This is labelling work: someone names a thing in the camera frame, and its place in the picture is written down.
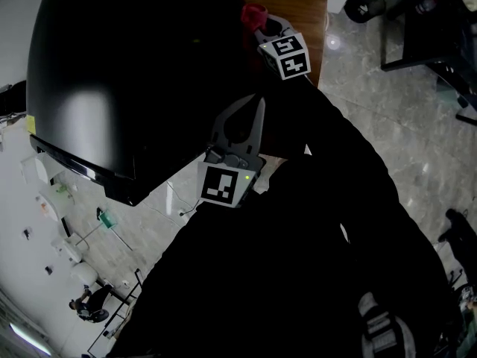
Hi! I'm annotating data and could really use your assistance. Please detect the black mini fridge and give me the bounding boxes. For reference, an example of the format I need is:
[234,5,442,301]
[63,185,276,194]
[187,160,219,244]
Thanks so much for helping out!
[25,0,269,207]

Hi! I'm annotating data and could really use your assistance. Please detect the person's right forearm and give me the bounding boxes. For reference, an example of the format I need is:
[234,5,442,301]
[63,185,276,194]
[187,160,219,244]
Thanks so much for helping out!
[286,73,411,219]

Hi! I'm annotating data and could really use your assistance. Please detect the person's black top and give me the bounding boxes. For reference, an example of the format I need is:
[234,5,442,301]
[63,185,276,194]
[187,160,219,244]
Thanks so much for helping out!
[107,84,467,358]

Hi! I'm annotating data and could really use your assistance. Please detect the person's left forearm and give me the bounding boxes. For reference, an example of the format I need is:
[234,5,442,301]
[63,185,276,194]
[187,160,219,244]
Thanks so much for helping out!
[174,195,269,275]

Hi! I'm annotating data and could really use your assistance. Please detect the black mesh bin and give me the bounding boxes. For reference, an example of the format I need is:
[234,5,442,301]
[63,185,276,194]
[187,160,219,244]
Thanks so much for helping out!
[343,0,388,25]

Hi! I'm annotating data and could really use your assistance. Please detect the low wooden table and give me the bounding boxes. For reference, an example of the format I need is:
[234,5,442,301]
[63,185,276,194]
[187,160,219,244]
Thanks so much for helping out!
[233,0,329,89]

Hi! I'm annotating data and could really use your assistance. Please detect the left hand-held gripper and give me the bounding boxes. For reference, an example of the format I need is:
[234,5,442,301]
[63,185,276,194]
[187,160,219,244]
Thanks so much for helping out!
[196,94,267,209]

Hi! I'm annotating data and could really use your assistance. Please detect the pink cleaning cloth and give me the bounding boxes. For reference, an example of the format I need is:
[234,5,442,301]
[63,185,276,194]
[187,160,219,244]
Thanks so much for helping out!
[240,1,270,33]

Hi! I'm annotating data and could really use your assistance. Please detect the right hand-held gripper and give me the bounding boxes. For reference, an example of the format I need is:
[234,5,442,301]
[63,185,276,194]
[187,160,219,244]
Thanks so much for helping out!
[253,13,312,81]

